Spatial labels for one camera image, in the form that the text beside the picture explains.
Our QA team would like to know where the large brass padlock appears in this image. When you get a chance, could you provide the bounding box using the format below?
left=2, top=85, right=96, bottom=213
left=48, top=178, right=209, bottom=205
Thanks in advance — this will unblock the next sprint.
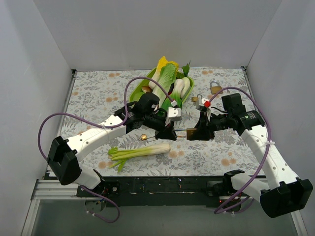
left=210, top=80, right=223, bottom=95
left=174, top=128, right=196, bottom=140

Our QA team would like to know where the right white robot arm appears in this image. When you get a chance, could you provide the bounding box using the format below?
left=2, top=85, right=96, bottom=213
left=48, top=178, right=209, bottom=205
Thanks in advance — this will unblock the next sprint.
left=187, top=93, right=313, bottom=218

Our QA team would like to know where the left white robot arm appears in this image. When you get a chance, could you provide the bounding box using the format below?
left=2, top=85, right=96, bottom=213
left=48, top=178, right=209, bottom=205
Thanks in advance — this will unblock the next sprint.
left=47, top=93, right=181, bottom=197

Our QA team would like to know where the small brass padlock open shackle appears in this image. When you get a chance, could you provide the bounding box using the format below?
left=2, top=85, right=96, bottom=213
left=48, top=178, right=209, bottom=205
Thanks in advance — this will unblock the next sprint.
left=140, top=134, right=156, bottom=143

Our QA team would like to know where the floral table mat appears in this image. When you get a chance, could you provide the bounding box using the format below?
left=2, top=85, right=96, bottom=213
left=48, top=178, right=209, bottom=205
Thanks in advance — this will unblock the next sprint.
left=67, top=68, right=259, bottom=176

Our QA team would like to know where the small brass padlock far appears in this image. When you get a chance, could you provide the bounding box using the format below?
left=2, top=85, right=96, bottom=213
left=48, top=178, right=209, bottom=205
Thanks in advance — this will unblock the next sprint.
left=191, top=94, right=203, bottom=103

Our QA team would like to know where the toy brown mushroom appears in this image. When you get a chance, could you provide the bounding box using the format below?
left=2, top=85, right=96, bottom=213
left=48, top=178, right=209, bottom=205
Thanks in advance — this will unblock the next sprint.
left=141, top=86, right=152, bottom=93

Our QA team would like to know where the toy green cabbage head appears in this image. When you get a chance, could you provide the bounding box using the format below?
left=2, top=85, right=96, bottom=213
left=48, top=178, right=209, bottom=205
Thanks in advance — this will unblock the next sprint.
left=133, top=91, right=145, bottom=102

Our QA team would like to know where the green plastic basket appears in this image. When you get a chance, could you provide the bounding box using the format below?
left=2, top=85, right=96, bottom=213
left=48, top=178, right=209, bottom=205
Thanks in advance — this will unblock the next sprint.
left=129, top=65, right=194, bottom=110

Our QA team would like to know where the toy bok choy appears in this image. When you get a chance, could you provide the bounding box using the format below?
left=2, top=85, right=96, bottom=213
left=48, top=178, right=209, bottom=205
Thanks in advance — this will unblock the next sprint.
left=171, top=77, right=190, bottom=99

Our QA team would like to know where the large toy napa cabbage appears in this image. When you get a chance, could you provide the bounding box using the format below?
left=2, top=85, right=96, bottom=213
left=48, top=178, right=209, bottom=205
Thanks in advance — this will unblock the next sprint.
left=152, top=62, right=179, bottom=108

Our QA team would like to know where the toy celery stalk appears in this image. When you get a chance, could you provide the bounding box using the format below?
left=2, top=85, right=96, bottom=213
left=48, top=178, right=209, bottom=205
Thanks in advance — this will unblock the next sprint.
left=108, top=143, right=171, bottom=172

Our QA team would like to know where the toy leafy green sprig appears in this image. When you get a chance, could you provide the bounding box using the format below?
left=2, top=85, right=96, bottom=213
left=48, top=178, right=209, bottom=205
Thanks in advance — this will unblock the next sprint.
left=182, top=61, right=190, bottom=77

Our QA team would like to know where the yellow toy cabbage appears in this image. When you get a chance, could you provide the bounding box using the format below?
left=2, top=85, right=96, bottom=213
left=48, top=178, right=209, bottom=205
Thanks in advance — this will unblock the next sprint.
left=152, top=56, right=178, bottom=82

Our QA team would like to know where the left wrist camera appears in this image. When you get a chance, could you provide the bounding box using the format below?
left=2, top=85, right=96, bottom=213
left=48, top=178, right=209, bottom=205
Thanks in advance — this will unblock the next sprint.
left=167, top=107, right=182, bottom=121

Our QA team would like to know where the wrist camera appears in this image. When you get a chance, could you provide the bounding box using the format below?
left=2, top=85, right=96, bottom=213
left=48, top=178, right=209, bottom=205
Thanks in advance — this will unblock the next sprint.
left=167, top=107, right=182, bottom=121
left=195, top=97, right=211, bottom=112

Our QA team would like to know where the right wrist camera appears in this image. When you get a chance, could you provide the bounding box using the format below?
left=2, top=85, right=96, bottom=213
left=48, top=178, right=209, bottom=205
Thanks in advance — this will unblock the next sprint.
left=195, top=97, right=211, bottom=112

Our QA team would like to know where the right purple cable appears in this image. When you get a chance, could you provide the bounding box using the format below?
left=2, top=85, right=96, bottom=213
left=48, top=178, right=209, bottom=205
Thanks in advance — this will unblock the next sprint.
left=209, top=86, right=273, bottom=214

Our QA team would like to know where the purple cable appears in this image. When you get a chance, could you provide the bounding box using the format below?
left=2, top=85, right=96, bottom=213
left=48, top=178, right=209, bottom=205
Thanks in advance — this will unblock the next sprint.
left=209, top=86, right=273, bottom=214
left=37, top=76, right=177, bottom=223

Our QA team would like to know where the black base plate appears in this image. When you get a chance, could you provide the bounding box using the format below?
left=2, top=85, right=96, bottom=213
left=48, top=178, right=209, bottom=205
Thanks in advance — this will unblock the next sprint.
left=44, top=172, right=254, bottom=208

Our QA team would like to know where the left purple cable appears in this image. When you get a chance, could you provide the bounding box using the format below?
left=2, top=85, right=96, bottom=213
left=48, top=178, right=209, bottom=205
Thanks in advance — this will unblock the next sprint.
left=37, top=76, right=177, bottom=223

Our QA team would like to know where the aluminium frame rail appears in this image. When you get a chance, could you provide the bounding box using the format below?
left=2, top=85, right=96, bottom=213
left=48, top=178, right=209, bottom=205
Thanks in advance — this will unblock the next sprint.
left=21, top=180, right=77, bottom=236

